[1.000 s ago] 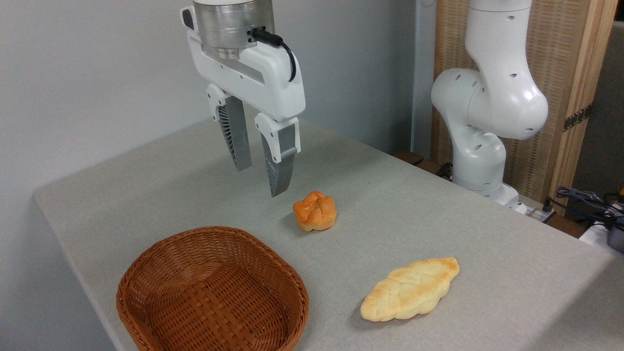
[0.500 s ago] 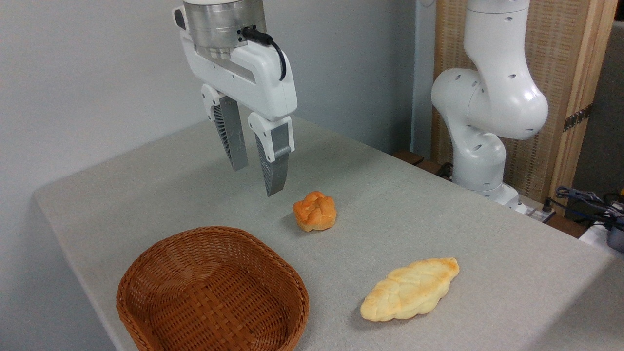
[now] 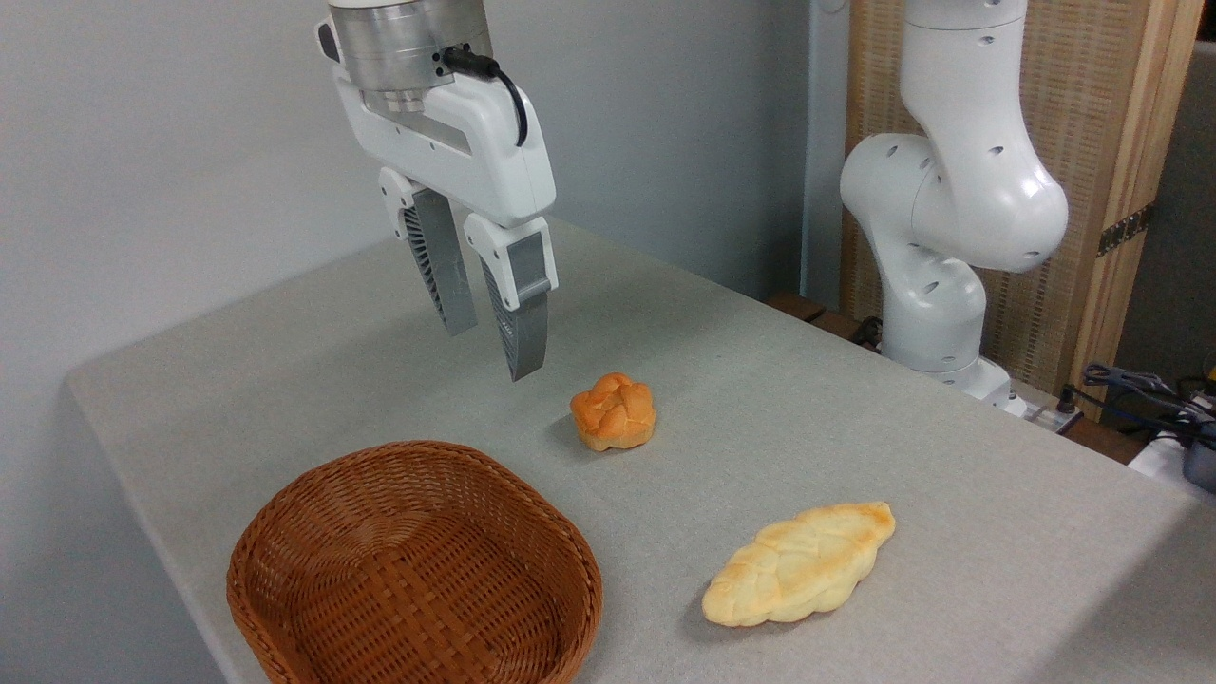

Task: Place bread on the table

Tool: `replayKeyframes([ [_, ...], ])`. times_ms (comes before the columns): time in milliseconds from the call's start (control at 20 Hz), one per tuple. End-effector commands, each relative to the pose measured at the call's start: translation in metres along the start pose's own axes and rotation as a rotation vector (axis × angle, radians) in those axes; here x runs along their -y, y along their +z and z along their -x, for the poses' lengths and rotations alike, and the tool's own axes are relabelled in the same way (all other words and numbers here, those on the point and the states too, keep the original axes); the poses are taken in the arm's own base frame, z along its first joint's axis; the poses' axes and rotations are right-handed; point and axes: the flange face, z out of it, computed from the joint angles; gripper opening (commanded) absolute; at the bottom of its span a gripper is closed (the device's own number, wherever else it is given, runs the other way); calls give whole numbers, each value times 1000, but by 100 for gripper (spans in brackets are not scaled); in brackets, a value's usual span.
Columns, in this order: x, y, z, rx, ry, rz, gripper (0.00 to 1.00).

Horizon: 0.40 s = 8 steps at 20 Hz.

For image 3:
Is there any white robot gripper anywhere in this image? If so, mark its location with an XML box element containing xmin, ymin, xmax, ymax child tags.
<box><xmin>332</xmin><ymin>65</ymin><xmax>560</xmax><ymax>382</ymax></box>

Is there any long braided bread loaf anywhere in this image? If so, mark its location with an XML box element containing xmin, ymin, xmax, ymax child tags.
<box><xmin>702</xmin><ymin>502</ymin><xmax>897</xmax><ymax>628</ymax></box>

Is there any round knotted bread roll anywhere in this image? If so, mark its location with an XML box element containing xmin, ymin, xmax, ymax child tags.
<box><xmin>570</xmin><ymin>372</ymin><xmax>657</xmax><ymax>452</ymax></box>

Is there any brown wicker basket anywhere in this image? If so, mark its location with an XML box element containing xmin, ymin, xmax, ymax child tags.
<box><xmin>226</xmin><ymin>440</ymin><xmax>605</xmax><ymax>684</ymax></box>

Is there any woven wood-framed folding screen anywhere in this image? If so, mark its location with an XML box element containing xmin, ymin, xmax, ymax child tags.
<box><xmin>841</xmin><ymin>0</ymin><xmax>1206</xmax><ymax>421</ymax></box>

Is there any metal screen hinge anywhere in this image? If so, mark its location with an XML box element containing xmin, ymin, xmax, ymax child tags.
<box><xmin>1096</xmin><ymin>201</ymin><xmax>1156</xmax><ymax>258</ymax></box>

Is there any white cloth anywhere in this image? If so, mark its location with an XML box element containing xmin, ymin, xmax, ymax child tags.
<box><xmin>1127</xmin><ymin>429</ymin><xmax>1216</xmax><ymax>504</ymax></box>

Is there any grey box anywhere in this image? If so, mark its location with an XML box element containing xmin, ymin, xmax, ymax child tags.
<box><xmin>1182</xmin><ymin>435</ymin><xmax>1216</xmax><ymax>494</ymax></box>

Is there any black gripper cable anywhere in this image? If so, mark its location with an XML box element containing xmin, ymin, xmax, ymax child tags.
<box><xmin>442</xmin><ymin>47</ymin><xmax>530</xmax><ymax>149</ymax></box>

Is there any bundle of blue-black cables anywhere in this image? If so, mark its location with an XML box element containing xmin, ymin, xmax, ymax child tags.
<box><xmin>1081</xmin><ymin>362</ymin><xmax>1216</xmax><ymax>449</ymax></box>

